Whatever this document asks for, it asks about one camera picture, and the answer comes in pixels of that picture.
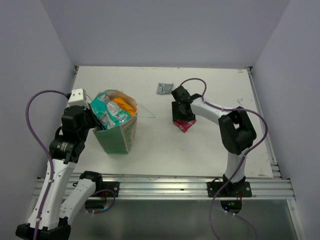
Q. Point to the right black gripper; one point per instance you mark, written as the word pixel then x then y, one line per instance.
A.
pixel 176 115

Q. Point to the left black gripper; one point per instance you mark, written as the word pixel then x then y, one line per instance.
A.
pixel 90 112

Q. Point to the pink snack packet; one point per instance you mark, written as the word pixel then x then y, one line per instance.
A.
pixel 184 125

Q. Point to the grey snack packet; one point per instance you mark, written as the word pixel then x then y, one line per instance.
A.
pixel 164 88

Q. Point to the teal candy packet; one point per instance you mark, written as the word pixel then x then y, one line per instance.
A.
pixel 108 112

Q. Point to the green paper bag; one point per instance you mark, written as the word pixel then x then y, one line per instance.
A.
pixel 119 139

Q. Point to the orange yellow snack packet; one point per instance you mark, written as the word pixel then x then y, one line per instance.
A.
pixel 128 104

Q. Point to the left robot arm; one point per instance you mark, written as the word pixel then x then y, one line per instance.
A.
pixel 53 215

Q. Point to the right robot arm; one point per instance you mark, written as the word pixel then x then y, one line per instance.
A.
pixel 236 131

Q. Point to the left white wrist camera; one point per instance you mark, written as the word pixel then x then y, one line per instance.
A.
pixel 78 97

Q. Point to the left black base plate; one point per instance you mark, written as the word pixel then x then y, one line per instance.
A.
pixel 107 189

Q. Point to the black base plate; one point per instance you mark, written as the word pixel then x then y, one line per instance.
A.
pixel 232 190
pixel 107 189

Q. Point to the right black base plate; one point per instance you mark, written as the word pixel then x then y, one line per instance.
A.
pixel 232 190

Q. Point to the aluminium mounting rail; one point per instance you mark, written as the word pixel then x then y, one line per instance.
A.
pixel 157 187

